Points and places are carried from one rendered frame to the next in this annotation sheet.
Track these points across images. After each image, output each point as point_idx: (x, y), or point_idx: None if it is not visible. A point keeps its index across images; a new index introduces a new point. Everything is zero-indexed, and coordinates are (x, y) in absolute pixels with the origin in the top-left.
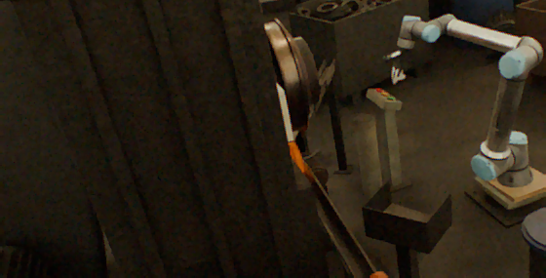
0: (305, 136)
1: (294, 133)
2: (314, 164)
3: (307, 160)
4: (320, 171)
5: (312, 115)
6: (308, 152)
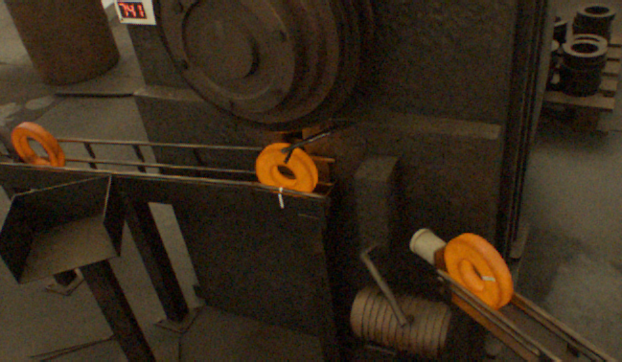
0: (464, 316)
1: (422, 248)
2: (374, 299)
3: (401, 300)
4: (354, 304)
5: (519, 350)
6: (432, 320)
